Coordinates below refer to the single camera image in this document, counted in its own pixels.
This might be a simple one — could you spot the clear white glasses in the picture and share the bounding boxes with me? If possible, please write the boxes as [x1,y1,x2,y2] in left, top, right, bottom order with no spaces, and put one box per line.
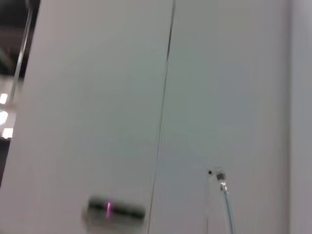
[204,166,237,234]

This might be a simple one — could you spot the shiny metal pole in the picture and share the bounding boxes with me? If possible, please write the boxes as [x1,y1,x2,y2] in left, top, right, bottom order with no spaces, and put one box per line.
[9,0,35,105]

